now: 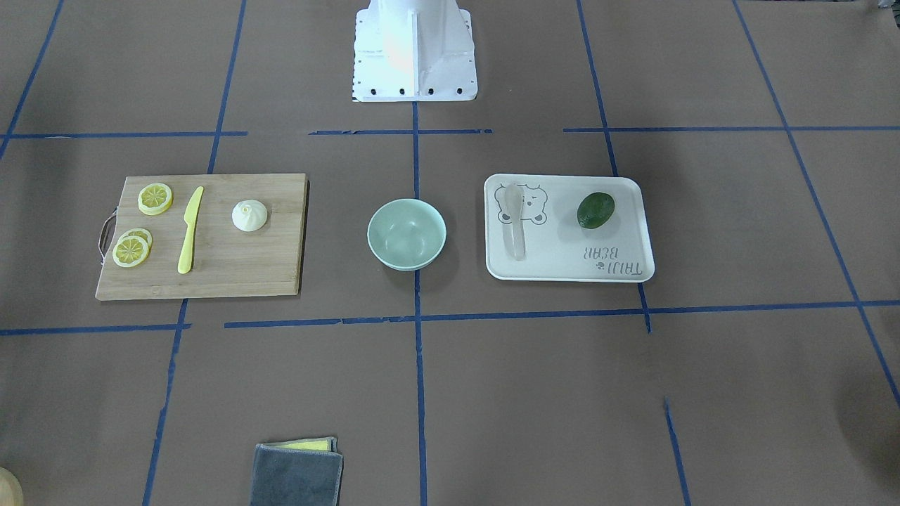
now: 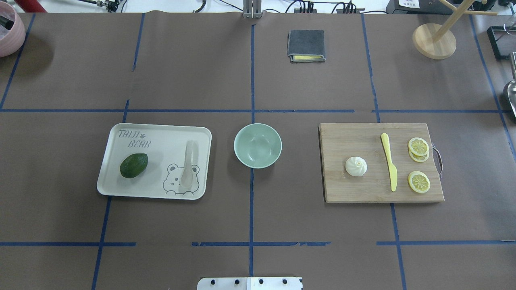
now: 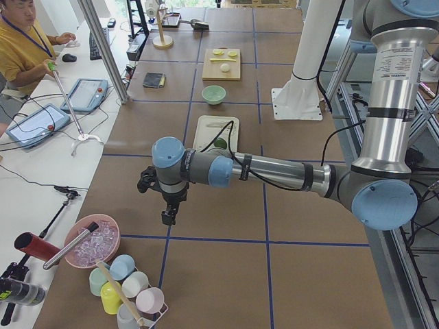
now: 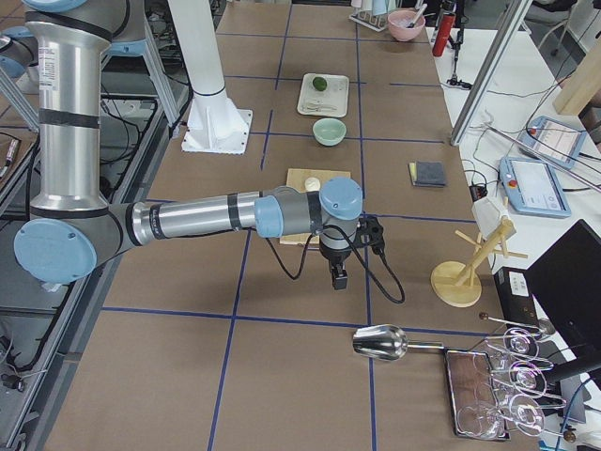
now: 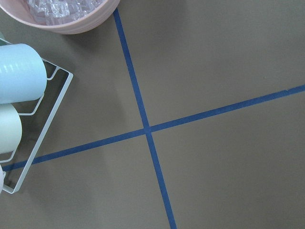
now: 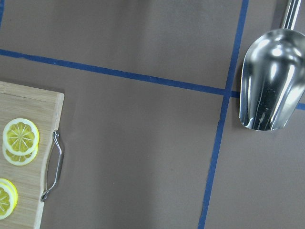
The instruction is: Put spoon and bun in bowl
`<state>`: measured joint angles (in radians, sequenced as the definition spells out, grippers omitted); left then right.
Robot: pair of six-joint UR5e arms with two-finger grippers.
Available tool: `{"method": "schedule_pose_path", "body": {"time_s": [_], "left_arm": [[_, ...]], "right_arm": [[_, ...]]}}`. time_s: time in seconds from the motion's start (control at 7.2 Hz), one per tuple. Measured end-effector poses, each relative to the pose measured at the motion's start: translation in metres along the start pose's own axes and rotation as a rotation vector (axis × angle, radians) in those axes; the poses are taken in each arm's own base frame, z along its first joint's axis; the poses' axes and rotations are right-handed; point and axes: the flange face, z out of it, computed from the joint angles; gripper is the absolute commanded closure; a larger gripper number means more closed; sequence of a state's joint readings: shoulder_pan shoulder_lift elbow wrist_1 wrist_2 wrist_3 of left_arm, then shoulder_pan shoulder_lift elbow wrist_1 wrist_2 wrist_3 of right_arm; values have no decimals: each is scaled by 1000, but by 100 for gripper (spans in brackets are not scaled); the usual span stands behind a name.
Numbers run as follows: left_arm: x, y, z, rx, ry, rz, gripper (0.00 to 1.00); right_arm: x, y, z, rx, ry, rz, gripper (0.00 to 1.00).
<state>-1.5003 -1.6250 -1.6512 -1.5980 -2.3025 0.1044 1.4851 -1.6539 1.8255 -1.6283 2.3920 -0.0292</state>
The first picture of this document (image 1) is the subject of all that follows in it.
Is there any translucent white spoon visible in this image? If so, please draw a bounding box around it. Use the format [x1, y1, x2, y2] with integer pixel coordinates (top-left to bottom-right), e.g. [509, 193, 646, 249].
[504, 183, 526, 261]

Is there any light green bowl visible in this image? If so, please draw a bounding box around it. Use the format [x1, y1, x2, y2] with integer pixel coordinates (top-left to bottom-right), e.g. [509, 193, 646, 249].
[366, 198, 447, 272]

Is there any white steamed bun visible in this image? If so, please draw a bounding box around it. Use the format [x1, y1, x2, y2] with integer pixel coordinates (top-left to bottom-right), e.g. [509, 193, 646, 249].
[231, 200, 268, 233]

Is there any white bear tray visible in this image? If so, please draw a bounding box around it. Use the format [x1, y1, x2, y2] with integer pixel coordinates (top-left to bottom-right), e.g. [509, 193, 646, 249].
[483, 174, 655, 284]

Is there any green avocado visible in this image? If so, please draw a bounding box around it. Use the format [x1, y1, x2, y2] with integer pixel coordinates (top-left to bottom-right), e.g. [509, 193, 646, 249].
[576, 192, 616, 230]

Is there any yellow sponge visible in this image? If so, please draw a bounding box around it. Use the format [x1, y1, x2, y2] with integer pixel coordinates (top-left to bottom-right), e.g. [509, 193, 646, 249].
[268, 436, 335, 452]

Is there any bamboo cutting board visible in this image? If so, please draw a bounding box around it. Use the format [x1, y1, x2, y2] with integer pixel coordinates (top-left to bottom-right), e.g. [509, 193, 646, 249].
[96, 174, 308, 301]

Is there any yellow plastic knife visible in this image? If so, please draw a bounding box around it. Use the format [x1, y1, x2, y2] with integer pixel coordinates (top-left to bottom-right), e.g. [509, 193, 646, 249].
[176, 186, 205, 275]

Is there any grey folded cloth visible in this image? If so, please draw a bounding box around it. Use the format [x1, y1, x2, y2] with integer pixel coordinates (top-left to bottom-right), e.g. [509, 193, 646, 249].
[250, 436, 344, 505]

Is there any lemon slice top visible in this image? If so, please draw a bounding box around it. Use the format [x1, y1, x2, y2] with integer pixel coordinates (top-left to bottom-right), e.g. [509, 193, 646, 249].
[137, 182, 173, 216]

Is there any lemon slice partly hidden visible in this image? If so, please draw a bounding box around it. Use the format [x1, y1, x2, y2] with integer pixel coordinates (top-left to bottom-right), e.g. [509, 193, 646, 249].
[117, 228, 153, 247]

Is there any wooden disc stand base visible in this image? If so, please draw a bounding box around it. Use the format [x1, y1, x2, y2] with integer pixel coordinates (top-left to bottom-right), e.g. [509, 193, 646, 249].
[0, 468, 25, 506]

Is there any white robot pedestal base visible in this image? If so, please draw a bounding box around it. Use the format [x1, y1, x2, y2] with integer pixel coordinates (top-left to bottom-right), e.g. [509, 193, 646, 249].
[352, 1, 478, 103]

